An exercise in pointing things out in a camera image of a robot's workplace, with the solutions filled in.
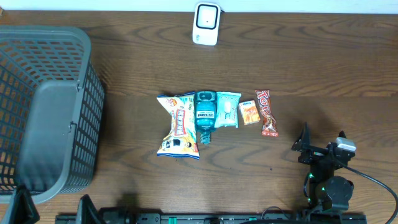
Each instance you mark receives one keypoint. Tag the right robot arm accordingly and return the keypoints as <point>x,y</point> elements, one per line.
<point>328,194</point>

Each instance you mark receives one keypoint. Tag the teal mouthwash bottle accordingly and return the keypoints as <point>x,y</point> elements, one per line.
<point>205,114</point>

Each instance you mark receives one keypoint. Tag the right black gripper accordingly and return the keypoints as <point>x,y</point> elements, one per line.
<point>303,143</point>

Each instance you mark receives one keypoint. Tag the yellow noodle snack bag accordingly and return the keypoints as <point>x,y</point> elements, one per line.
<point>181,141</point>

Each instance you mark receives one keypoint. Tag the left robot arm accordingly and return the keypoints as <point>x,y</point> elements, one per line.
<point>110,216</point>

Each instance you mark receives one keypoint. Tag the red chocolate bar wrapper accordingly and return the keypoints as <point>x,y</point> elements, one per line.
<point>269,127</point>

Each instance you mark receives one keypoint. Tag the grey plastic basket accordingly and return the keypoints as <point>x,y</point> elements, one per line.
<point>51,109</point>

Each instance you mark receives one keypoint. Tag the orange tissue pack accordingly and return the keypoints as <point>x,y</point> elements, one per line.
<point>249,112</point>

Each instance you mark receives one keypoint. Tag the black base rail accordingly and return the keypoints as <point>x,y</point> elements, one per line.
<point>155,218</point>

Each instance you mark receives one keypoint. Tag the white barcode scanner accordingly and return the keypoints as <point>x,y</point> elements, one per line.
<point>206,23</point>

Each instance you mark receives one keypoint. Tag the teal wet wipes pack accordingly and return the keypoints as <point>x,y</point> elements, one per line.
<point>227,109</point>

